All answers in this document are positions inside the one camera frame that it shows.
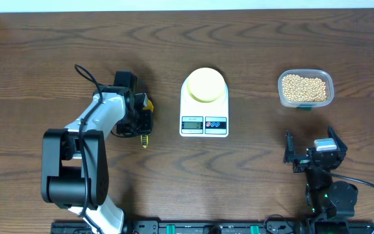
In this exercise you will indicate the yellow plastic bowl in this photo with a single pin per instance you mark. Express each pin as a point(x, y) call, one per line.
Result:
point(205, 85)

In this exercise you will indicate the yellow measuring scoop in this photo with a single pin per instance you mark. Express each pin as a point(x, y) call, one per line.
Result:
point(145, 138)

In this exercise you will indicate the white digital kitchen scale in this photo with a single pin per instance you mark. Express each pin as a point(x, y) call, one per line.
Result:
point(198, 119)

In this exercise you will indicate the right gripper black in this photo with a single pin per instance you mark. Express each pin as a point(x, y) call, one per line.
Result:
point(300, 164)

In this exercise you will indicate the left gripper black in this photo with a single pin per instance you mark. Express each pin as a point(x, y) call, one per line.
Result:
point(143, 129)

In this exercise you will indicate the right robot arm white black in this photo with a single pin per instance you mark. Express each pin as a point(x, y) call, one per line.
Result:
point(332, 202)

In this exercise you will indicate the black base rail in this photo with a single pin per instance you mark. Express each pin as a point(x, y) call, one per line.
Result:
point(262, 227)

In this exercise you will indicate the clear plastic bean container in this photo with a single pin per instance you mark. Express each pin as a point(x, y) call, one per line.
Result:
point(324, 76)

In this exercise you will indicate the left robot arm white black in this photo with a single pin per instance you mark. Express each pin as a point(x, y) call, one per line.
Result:
point(74, 163)

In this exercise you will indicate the pile of soybeans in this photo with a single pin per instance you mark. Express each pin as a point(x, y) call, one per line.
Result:
point(302, 89)

